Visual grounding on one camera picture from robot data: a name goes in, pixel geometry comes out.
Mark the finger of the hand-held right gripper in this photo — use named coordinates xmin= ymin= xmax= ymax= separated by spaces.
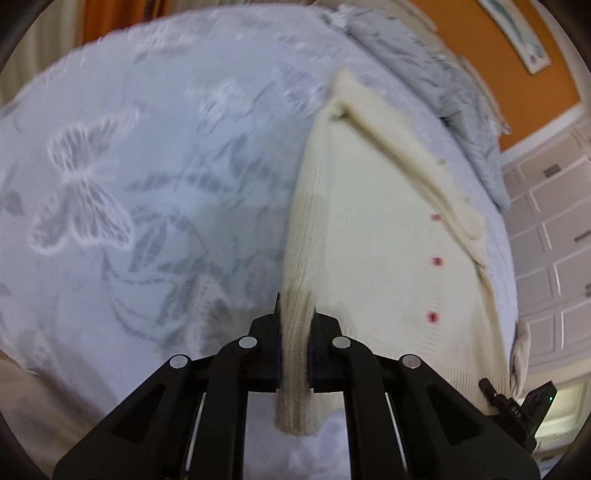
xmin=479 ymin=378 xmax=513 ymax=416

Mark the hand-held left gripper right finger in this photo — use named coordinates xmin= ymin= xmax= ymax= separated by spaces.
xmin=308 ymin=307 xmax=539 ymax=480

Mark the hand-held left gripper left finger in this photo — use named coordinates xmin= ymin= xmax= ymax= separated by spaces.
xmin=53 ymin=293 xmax=283 ymax=480

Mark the cream knit cardigan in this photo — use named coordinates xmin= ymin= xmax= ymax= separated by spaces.
xmin=274 ymin=67 xmax=513 ymax=437

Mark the beige cloth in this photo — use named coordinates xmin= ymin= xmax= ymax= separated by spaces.
xmin=508 ymin=320 xmax=532 ymax=398

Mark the white panelled wardrobe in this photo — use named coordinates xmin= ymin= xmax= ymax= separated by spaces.
xmin=501 ymin=120 xmax=591 ymax=370

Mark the butterfly print bed sheet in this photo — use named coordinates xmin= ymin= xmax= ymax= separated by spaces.
xmin=0 ymin=4 xmax=518 ymax=480

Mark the grey duvet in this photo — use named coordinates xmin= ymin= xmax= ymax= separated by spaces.
xmin=323 ymin=4 xmax=511 ymax=213

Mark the orange curtain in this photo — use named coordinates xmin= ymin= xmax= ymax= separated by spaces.
xmin=83 ymin=0 xmax=171 ymax=47

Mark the white curtain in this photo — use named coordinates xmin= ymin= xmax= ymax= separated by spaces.
xmin=0 ymin=0 xmax=86 ymax=107

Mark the framed wall picture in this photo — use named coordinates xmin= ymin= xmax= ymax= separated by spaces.
xmin=475 ymin=0 xmax=552 ymax=75

